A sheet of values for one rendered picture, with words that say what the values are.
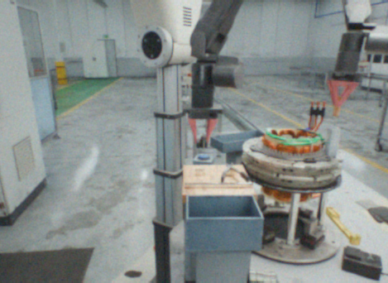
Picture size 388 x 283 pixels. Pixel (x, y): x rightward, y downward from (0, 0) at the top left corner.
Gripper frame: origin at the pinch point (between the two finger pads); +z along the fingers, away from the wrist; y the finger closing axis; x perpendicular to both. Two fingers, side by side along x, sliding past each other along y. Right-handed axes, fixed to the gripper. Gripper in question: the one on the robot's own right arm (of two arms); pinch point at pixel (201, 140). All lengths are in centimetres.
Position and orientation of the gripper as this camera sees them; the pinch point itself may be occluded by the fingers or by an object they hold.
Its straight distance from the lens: 75.7
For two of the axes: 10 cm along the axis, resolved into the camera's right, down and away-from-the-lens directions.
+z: -0.1, 9.5, 3.2
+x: -0.3, -3.2, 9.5
